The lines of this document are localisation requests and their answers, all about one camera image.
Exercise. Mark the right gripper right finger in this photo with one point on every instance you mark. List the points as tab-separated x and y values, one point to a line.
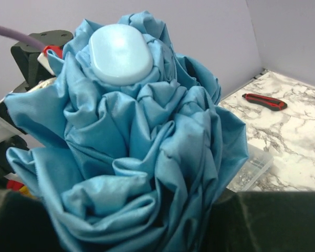
262	221

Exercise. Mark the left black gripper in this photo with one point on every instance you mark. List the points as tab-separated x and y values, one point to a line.
25	54

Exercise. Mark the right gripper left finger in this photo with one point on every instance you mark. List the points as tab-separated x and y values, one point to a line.
25	224

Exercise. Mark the blue folding umbrella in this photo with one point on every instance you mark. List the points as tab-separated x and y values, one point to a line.
133	168

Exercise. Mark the clear plastic screw box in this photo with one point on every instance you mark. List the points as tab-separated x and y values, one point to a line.
258	163

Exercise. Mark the red black utility knife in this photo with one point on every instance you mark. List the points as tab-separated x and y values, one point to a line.
270	103

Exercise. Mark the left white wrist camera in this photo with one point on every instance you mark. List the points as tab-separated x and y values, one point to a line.
43	57

